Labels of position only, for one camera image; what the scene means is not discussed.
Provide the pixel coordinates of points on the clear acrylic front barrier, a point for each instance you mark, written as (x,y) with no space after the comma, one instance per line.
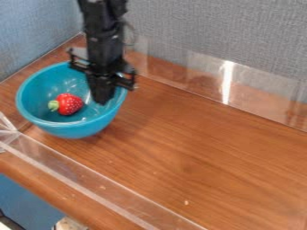
(25,157)

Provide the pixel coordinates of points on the clear acrylic back barrier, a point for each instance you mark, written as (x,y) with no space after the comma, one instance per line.
(271,96)

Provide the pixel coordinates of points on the blue bowl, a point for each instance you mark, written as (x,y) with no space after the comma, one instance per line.
(42,86)

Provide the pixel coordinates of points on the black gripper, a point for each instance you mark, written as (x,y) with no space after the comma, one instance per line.
(100,61)

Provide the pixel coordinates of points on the red toy strawberry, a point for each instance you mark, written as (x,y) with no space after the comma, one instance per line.
(66,104)

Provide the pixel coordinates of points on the clear acrylic barrier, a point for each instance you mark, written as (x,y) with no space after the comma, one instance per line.
(271,96)
(25,157)

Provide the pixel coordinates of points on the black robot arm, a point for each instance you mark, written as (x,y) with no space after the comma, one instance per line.
(102,15)

